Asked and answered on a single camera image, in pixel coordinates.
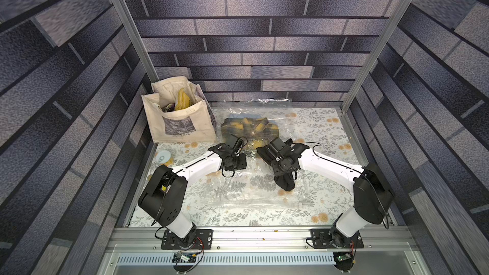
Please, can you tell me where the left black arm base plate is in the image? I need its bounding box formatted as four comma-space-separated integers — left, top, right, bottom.
160, 229, 214, 250

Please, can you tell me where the right small circuit board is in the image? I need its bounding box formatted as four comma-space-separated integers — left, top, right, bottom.
333, 252, 355, 273

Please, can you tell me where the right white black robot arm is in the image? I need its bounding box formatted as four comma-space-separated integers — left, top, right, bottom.
256, 137, 394, 248

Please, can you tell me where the black tray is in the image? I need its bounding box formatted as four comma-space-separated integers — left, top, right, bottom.
273, 169, 297, 192

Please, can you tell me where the left small circuit board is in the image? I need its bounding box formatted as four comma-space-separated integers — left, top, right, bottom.
172, 252, 198, 264

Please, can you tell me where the aluminium front rail frame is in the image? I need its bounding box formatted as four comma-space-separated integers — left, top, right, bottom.
97, 226, 430, 274

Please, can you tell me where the small circuit board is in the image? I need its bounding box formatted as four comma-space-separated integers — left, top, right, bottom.
333, 252, 355, 273
172, 252, 198, 264

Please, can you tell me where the beige canvas tote bag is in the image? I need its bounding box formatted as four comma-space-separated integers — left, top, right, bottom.
142, 76, 217, 143

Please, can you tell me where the yellow black plaid shirt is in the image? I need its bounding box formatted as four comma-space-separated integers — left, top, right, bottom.
221, 118, 280, 148

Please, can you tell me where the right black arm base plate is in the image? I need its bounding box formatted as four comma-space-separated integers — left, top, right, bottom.
307, 229, 364, 250

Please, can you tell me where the yellow snack packet in tote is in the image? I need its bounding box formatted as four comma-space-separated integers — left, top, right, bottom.
174, 88, 192, 111

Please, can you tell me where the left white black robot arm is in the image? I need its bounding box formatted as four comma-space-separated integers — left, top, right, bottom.
138, 135, 248, 245

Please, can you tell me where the floral patterned table cloth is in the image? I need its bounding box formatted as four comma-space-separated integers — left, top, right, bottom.
129, 106, 387, 228

